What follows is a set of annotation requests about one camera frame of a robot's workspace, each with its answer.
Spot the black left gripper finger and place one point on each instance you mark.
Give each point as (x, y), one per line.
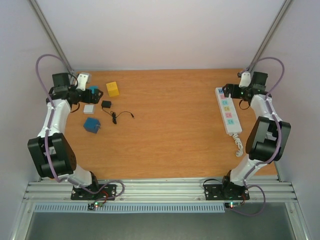
(95, 100)
(98, 93)

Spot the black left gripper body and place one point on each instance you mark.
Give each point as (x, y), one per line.
(88, 98)

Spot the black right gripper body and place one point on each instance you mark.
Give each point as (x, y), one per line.
(235, 94)

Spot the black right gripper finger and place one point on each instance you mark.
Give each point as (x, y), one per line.
(227, 87)
(226, 93)

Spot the cyan plug adapter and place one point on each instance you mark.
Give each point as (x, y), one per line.
(94, 89)

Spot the white charger plug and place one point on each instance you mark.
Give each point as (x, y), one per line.
(89, 109)

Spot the black power adapter plug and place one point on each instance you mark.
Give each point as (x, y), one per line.
(105, 104)

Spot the yellow cube socket adapter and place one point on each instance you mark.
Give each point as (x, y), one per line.
(112, 89)

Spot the dark blue cube adapter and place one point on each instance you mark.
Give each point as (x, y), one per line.
(92, 125)

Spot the white power strip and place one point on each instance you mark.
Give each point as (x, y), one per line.
(228, 113)

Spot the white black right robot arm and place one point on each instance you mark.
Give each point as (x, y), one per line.
(267, 140)

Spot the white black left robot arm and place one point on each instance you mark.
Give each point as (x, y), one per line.
(50, 151)

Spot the left small circuit board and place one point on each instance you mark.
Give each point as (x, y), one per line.
(95, 205)

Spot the small circuit board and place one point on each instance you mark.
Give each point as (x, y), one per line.
(95, 205)
(232, 204)

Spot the right small circuit board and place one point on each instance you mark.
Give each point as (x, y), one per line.
(232, 204)

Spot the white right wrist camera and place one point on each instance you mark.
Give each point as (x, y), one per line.
(245, 78)

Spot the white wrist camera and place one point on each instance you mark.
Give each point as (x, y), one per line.
(245, 78)
(82, 79)

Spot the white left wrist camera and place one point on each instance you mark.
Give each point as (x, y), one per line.
(82, 79)

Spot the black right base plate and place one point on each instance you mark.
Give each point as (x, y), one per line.
(216, 190)

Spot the right aluminium corner post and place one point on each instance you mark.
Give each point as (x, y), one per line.
(279, 17)

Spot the aluminium corner post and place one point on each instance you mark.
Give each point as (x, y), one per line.
(279, 17)
(49, 32)

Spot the left aluminium corner post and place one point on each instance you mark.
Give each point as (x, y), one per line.
(49, 32)

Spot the aluminium front rail frame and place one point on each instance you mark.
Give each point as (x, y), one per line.
(166, 190)

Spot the grey slotted cable duct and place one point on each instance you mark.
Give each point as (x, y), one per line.
(130, 208)

